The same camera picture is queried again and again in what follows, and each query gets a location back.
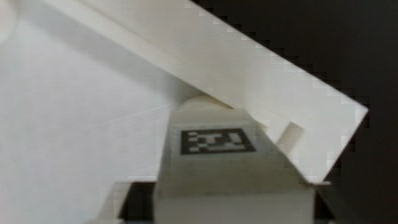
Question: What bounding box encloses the white leg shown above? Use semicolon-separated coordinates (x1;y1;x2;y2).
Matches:
153;96;315;224

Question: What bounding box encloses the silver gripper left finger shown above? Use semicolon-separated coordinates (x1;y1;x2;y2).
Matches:
87;181;155;224

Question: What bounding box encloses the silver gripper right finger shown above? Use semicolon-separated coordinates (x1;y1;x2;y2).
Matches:
315;182;343;224

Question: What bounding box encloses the white square tabletop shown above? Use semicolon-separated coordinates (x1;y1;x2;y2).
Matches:
0;0;368;224

